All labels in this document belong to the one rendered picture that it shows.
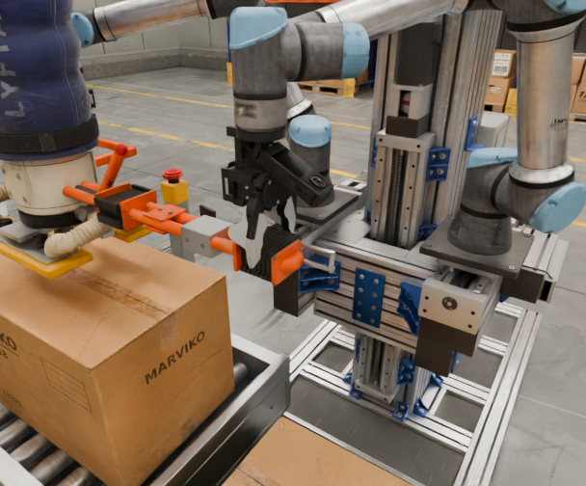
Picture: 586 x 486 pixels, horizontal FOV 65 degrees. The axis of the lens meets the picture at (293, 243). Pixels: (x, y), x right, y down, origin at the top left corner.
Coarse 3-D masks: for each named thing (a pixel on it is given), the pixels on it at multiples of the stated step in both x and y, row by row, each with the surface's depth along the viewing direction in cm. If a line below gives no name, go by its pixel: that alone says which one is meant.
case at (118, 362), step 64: (0, 256) 126; (128, 256) 126; (0, 320) 104; (64, 320) 101; (128, 320) 101; (192, 320) 110; (0, 384) 124; (64, 384) 99; (128, 384) 98; (192, 384) 117; (64, 448) 117; (128, 448) 103
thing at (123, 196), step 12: (108, 192) 92; (120, 192) 94; (132, 192) 94; (144, 192) 94; (96, 204) 89; (108, 204) 87; (120, 204) 86; (132, 204) 88; (144, 204) 90; (108, 216) 90; (120, 216) 88; (120, 228) 88; (132, 228) 90
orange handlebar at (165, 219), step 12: (108, 144) 129; (96, 156) 117; (108, 156) 118; (84, 180) 102; (72, 192) 97; (84, 192) 96; (156, 204) 90; (168, 204) 89; (132, 216) 87; (144, 216) 86; (156, 216) 84; (168, 216) 84; (180, 216) 86; (192, 216) 86; (156, 228) 85; (168, 228) 83; (216, 240) 77; (228, 240) 78; (228, 252) 76; (300, 252) 74; (288, 264) 71; (300, 264) 72
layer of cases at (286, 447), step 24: (288, 432) 124; (312, 432) 124; (264, 456) 117; (288, 456) 117; (312, 456) 117; (336, 456) 117; (240, 480) 112; (264, 480) 112; (288, 480) 112; (312, 480) 112; (336, 480) 112; (360, 480) 112; (384, 480) 112
